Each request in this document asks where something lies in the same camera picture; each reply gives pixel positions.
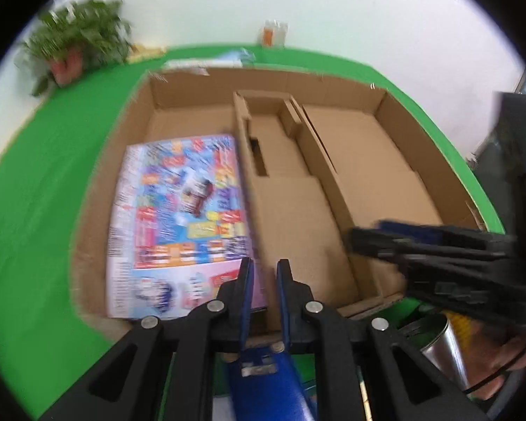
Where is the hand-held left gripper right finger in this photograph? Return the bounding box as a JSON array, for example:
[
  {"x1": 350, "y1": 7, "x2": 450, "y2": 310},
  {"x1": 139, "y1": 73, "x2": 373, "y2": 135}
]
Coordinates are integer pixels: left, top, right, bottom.
[{"x1": 276, "y1": 259, "x2": 489, "y2": 421}]

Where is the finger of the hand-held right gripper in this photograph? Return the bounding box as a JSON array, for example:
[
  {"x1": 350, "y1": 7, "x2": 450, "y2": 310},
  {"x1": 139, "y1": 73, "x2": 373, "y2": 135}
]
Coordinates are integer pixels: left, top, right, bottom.
[
  {"x1": 348, "y1": 220, "x2": 520, "y2": 268},
  {"x1": 397, "y1": 259, "x2": 526, "y2": 327}
]

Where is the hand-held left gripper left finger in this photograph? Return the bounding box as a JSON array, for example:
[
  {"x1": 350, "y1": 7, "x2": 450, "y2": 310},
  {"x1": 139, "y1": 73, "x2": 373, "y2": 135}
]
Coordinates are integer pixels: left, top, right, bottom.
[{"x1": 39, "y1": 258, "x2": 256, "y2": 421}]

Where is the metal can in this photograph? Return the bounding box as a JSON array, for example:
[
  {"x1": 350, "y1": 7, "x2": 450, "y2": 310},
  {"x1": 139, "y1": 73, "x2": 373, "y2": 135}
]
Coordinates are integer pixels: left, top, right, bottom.
[{"x1": 399, "y1": 313, "x2": 470, "y2": 393}]

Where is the blue stapler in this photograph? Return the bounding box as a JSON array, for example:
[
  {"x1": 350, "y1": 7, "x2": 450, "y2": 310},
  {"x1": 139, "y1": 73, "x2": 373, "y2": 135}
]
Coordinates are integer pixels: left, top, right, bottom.
[{"x1": 225, "y1": 344, "x2": 317, "y2": 421}]

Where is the brown cardboard box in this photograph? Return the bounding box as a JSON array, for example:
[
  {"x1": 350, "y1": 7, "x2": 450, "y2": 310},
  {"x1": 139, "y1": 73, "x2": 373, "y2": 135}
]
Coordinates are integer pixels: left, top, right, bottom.
[{"x1": 70, "y1": 67, "x2": 487, "y2": 332}]

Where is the person's right hand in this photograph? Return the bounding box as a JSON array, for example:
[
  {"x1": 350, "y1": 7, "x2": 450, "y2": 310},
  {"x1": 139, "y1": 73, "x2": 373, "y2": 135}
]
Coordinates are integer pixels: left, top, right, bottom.
[{"x1": 465, "y1": 322, "x2": 526, "y2": 400}]

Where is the dark grey furniture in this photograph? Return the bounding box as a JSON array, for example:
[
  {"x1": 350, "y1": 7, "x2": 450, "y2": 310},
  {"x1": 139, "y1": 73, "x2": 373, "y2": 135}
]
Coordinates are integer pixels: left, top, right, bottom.
[{"x1": 467, "y1": 129, "x2": 518, "y2": 233}]

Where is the green tablecloth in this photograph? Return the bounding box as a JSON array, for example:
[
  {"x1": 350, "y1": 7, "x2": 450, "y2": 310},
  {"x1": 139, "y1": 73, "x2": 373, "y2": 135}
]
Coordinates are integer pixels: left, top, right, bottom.
[{"x1": 0, "y1": 44, "x2": 507, "y2": 421}]

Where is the clear bottle orange label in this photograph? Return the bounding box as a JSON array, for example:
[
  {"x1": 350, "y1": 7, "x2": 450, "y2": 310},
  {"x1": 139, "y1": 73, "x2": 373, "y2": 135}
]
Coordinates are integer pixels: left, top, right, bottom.
[{"x1": 259, "y1": 20, "x2": 289, "y2": 47}]

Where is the yellow packet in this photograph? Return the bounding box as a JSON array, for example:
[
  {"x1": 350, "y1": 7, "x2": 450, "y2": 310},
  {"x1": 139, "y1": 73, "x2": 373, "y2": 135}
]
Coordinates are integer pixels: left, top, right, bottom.
[{"x1": 129, "y1": 44, "x2": 167, "y2": 63}]

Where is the green potted plant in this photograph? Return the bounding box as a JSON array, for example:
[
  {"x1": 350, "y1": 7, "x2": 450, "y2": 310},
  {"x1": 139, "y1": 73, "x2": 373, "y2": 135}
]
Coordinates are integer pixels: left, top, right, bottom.
[{"x1": 18, "y1": 0, "x2": 134, "y2": 97}]

